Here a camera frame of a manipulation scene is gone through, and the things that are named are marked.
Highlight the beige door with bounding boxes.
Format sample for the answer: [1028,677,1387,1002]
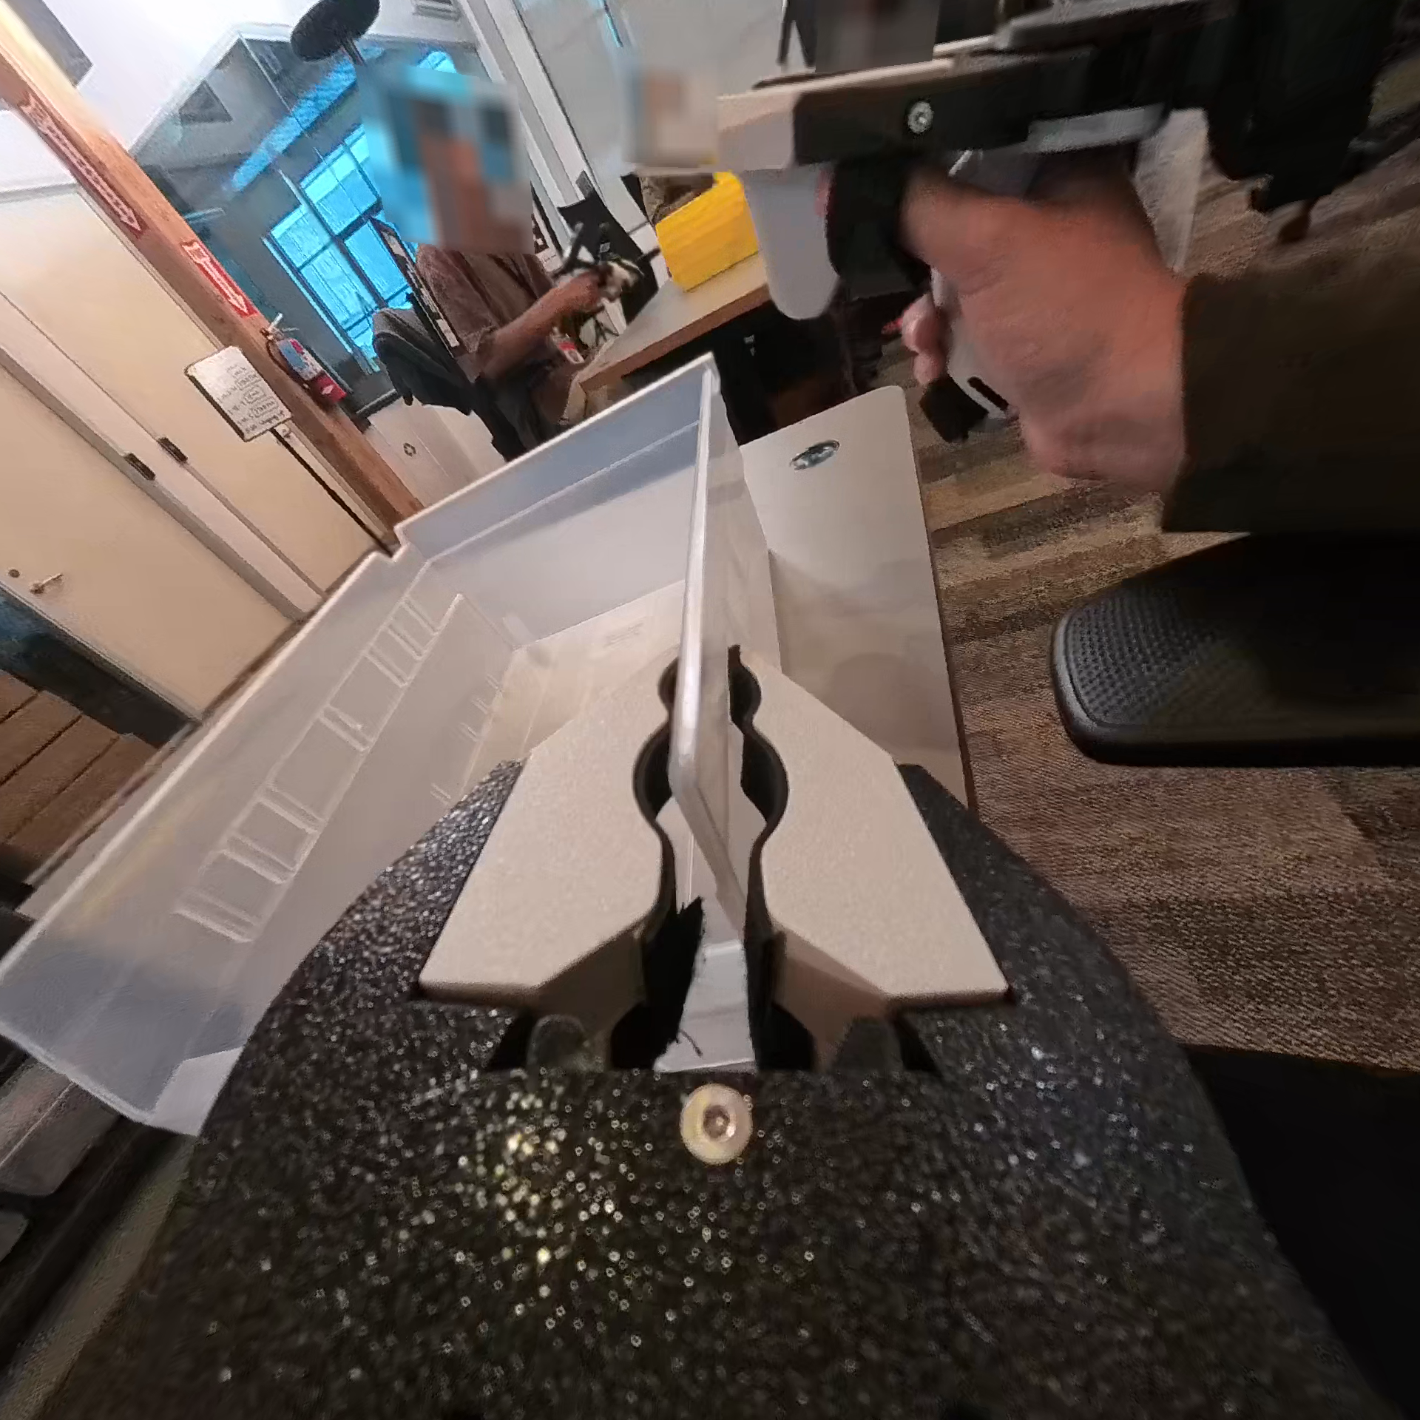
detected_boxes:
[0,194,384,606]
[0,360,298,723]

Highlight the wooden post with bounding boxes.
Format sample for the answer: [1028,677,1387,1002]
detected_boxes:
[0,20,426,553]

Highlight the yellow plastic bin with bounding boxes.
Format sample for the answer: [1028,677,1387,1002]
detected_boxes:
[654,173,762,293]

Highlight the black round lamp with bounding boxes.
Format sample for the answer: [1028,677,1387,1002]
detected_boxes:
[290,0,386,64]

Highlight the light top desk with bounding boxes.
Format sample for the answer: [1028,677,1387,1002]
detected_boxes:
[575,249,778,392]

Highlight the short red arrow sign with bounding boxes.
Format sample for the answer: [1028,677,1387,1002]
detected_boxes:
[180,236,258,320]

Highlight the clear plastic storage bin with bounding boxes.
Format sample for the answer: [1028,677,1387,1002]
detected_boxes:
[0,356,783,1136]

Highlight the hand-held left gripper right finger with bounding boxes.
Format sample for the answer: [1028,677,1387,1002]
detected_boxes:
[726,648,1009,1069]

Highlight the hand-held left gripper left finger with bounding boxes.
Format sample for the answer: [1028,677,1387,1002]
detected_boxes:
[418,658,707,1069]

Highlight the person's right hand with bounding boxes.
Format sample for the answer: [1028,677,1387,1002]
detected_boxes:
[898,173,1194,486]

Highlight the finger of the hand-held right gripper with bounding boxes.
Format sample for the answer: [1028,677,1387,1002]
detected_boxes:
[715,88,843,324]

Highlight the white notice board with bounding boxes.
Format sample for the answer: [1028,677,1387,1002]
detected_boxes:
[185,345,294,444]

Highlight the long red arrow sign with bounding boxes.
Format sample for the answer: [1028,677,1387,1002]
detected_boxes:
[19,92,147,238]

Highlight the person's right forearm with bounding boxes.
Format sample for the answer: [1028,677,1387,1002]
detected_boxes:
[1158,266,1420,538]

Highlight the red fire extinguisher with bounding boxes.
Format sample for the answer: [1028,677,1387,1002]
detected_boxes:
[266,320,348,404]

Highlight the large paned window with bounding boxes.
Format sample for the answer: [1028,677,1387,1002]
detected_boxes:
[264,121,428,362]

